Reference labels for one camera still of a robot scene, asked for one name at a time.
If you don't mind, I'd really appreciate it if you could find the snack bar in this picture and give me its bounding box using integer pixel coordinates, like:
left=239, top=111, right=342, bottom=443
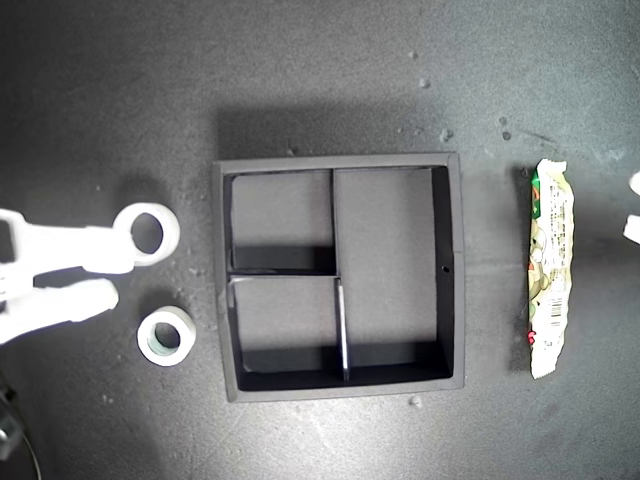
left=524, top=157, right=575, bottom=380

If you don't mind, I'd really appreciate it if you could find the small white tape roll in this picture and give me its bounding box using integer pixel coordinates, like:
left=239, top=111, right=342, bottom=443
left=136, top=305, right=197, bottom=369

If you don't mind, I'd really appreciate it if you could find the large white tape roll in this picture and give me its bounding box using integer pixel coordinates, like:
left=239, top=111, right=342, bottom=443
left=113, top=199, right=182, bottom=267

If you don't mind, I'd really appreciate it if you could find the black tray with wells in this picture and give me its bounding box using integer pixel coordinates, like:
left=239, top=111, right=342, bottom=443
left=211, top=151, right=467, bottom=404

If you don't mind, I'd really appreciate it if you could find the small black camera box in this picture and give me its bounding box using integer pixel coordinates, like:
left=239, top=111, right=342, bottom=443
left=0, top=382, right=25, bottom=464

